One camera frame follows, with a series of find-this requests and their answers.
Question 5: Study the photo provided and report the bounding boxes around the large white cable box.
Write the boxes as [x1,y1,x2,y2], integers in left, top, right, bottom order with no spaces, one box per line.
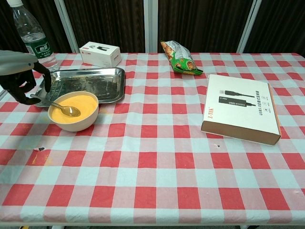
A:
[201,74,282,146]

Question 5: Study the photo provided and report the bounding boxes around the red white checked tablecloth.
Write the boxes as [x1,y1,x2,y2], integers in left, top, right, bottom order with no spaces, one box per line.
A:
[0,52,305,226]

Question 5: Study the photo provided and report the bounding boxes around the stainless steel rectangular tray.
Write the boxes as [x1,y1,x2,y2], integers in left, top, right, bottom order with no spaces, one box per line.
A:
[32,67,126,108]

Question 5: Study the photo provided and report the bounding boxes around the white partition post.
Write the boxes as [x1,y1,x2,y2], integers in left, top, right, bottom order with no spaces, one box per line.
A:
[143,0,159,53]
[237,0,263,53]
[54,0,81,53]

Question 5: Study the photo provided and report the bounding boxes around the small white product box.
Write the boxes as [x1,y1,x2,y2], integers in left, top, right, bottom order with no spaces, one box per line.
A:
[79,42,122,68]

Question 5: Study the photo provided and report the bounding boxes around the clear plastic water bottle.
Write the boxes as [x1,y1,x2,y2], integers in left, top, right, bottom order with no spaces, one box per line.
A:
[6,0,60,72]

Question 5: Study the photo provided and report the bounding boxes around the green snack bag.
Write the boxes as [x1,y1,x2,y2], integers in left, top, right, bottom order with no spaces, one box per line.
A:
[160,40,204,76]

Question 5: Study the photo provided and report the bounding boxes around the beige bowl of orange powder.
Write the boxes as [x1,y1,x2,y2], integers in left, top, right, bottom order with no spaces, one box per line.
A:
[48,91,100,132]

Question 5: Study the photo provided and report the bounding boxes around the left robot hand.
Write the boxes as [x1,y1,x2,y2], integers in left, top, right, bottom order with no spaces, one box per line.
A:
[0,50,52,105]

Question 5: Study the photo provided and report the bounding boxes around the metal spoon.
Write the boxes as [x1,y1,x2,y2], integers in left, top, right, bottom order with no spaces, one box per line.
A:
[30,94,81,117]

